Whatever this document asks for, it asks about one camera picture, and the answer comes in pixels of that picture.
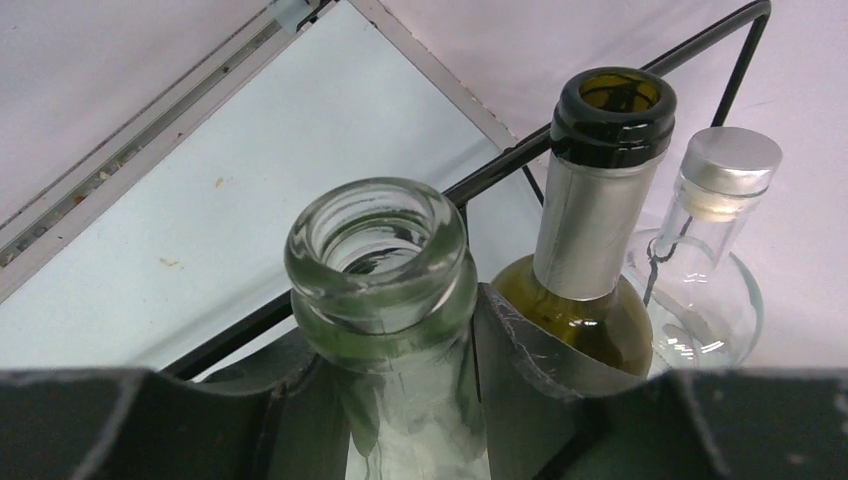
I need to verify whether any green wine bottle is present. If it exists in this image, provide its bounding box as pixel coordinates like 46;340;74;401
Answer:
493;67;677;378

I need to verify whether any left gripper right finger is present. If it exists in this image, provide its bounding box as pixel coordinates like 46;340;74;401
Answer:
474;284;847;479

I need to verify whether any tall clear bottle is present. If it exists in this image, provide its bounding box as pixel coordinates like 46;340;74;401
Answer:
284;177;490;479

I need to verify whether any clear bottle dark green label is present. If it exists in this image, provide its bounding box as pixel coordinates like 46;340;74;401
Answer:
622;127;783;376

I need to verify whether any black wire wine rack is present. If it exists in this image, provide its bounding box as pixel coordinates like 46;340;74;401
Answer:
162;0;772;380

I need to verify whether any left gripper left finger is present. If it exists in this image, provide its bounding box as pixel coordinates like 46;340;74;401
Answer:
1;330;349;479

